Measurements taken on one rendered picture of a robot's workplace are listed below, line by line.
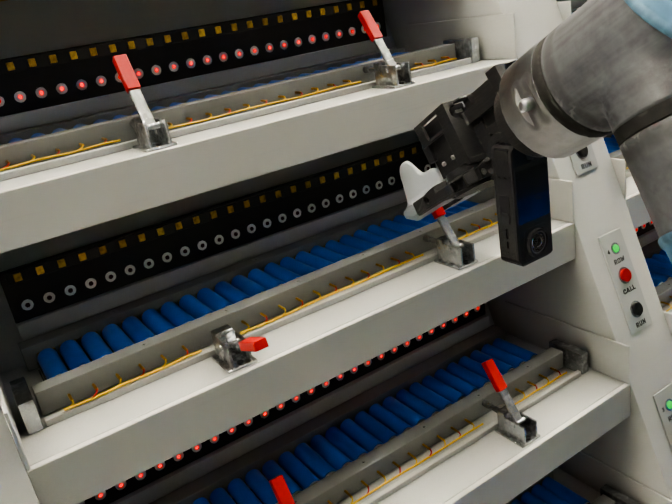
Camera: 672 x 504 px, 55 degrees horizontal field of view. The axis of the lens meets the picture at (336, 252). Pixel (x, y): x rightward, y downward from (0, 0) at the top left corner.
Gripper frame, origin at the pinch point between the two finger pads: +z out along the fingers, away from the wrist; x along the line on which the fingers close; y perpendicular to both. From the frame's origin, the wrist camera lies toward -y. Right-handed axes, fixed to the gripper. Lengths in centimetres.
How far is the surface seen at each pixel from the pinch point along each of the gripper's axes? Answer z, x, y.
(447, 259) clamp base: -1.2, 1.1, -5.6
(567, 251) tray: -2.0, -14.4, -10.3
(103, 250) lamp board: 9.0, 31.8, 9.3
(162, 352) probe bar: 1.7, 31.7, -3.0
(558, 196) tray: -3.4, -15.6, -4.1
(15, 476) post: -3.6, 45.5, -7.7
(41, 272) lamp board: 9.1, 38.0, 9.2
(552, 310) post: 6.1, -15.9, -16.6
